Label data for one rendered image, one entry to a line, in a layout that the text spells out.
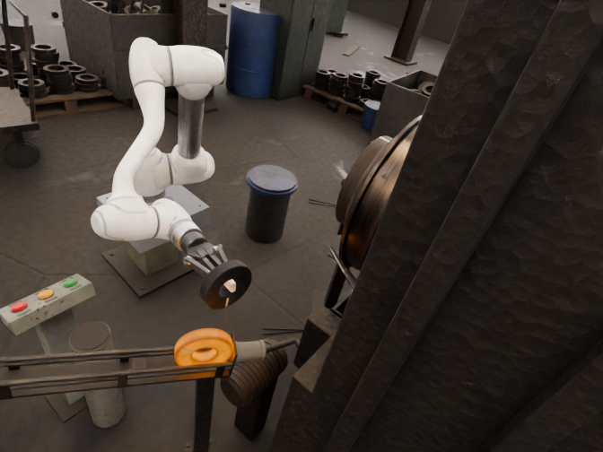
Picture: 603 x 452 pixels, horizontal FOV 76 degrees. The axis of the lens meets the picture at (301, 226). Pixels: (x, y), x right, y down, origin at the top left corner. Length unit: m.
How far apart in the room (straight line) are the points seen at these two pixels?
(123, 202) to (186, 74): 0.53
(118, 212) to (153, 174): 0.75
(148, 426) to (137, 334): 0.44
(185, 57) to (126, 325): 1.27
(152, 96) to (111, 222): 0.48
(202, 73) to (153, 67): 0.16
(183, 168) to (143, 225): 0.73
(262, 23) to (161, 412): 3.71
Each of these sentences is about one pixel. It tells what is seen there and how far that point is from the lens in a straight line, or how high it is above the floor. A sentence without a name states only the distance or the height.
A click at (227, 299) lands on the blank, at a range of 1.14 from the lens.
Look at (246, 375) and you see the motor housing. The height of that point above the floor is 0.53.
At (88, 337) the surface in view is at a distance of 1.43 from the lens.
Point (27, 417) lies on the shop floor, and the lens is 1.95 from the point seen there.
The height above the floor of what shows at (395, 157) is 1.29.
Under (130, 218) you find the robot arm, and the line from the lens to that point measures 1.20.
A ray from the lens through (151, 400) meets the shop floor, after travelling 1.87.
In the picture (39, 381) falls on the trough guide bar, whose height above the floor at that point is 0.72.
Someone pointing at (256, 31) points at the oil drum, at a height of 0.71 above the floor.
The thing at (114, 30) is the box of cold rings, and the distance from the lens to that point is 3.85.
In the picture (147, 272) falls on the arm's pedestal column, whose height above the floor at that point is 0.05.
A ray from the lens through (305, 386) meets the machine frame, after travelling 0.92.
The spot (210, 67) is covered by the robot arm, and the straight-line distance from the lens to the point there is 1.51.
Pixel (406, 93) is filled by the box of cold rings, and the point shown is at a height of 0.70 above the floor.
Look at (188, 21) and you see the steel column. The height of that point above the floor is 0.82.
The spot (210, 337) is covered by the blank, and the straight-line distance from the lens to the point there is 1.07.
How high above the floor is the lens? 1.65
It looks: 37 degrees down
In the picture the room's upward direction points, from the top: 14 degrees clockwise
